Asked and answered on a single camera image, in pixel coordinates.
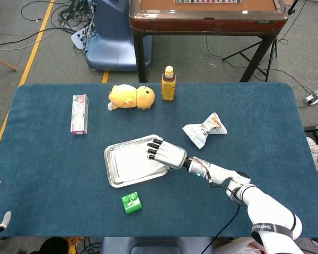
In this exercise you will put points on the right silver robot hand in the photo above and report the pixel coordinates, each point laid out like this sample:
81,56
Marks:
172,156

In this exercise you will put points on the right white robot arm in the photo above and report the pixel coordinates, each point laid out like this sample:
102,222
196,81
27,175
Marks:
270,209

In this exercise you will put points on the stainless steel tray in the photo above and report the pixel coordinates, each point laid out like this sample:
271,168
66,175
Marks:
111,169

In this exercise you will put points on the crumpled white snack bag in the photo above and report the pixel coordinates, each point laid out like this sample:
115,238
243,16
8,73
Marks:
201,131

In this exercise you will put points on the green toy building block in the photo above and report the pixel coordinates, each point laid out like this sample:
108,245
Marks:
132,203

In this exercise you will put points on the yellow tea bottle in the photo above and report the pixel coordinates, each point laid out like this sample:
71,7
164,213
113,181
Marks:
168,87

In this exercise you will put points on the yellow plush duck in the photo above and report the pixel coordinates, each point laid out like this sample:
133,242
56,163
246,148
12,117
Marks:
130,96

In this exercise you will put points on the grey robot torso base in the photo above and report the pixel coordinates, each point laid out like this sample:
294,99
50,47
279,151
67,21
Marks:
156,246

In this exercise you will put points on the pink floral tissue box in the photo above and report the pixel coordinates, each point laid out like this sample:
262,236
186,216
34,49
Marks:
79,116

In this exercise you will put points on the wooden pole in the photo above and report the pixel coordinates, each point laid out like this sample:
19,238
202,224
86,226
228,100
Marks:
4,63

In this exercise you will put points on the blue machine base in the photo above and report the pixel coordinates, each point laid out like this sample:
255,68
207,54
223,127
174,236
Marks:
108,39

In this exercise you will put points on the brown mahjong table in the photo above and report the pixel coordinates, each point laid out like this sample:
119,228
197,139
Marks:
201,23

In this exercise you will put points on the white shoe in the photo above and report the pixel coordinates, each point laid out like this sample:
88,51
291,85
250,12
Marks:
314,153

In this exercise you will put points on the black tripod stand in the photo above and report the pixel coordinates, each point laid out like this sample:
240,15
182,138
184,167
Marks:
274,50

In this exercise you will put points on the white power strip with plugs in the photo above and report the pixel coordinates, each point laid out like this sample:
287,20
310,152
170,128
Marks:
79,39

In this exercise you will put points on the white and grey power strip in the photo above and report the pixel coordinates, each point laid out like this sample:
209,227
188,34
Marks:
316,96

